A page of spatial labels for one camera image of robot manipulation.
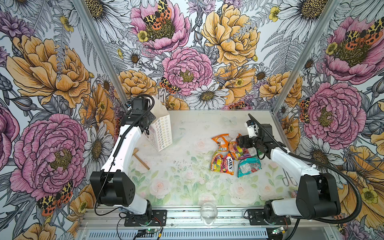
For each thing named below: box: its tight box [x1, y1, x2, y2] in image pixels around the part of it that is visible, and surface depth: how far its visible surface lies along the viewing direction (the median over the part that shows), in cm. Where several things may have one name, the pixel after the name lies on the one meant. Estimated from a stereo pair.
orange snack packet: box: [211, 133, 232, 152], surface depth 99 cm
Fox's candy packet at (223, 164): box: [210, 150, 234, 176], surface depth 91 cm
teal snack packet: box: [238, 156, 262, 178], surface depth 87 cm
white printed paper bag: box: [143, 87, 173, 152], surface depth 91 cm
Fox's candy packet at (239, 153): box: [228, 133, 252, 161], surface depth 93 cm
